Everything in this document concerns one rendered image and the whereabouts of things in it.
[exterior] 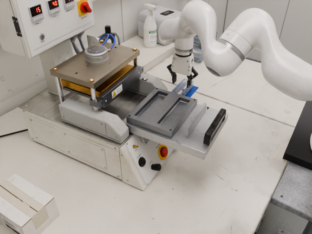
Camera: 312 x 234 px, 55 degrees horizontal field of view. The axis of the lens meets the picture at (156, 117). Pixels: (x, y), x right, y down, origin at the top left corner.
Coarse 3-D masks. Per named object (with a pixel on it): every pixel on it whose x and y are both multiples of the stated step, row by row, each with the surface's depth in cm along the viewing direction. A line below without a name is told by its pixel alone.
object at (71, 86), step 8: (120, 72) 106; (64, 80) 102; (112, 80) 102; (64, 88) 104; (72, 88) 102; (80, 88) 100; (88, 88) 98; (96, 88) 98; (104, 88) 98; (88, 96) 100
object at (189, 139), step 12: (204, 108) 99; (192, 120) 93; (204, 120) 99; (132, 132) 98; (144, 132) 95; (180, 132) 94; (192, 132) 94; (204, 132) 94; (216, 132) 94; (168, 144) 93; (180, 144) 90; (192, 144) 90; (204, 144) 90; (204, 156) 88
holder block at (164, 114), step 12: (156, 96) 108; (168, 96) 106; (180, 96) 106; (144, 108) 102; (156, 108) 100; (168, 108) 100; (180, 108) 103; (192, 108) 102; (132, 120) 96; (144, 120) 95; (156, 120) 95; (168, 120) 97; (180, 120) 95; (156, 132) 94; (168, 132) 91
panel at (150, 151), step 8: (136, 136) 102; (128, 144) 98; (136, 144) 101; (144, 144) 105; (152, 144) 108; (160, 144) 112; (136, 152) 101; (144, 152) 104; (152, 152) 108; (168, 152) 116; (136, 160) 101; (152, 160) 108; (160, 160) 111; (144, 168) 104; (144, 176) 103; (152, 176) 107
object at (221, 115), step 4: (220, 112) 96; (224, 112) 96; (216, 116) 94; (220, 116) 94; (224, 116) 97; (216, 120) 93; (220, 120) 93; (212, 124) 91; (216, 124) 91; (208, 128) 90; (212, 128) 90; (216, 128) 92; (208, 132) 88; (212, 132) 88; (204, 136) 89; (208, 136) 88; (204, 140) 89; (208, 140) 88; (208, 144) 89
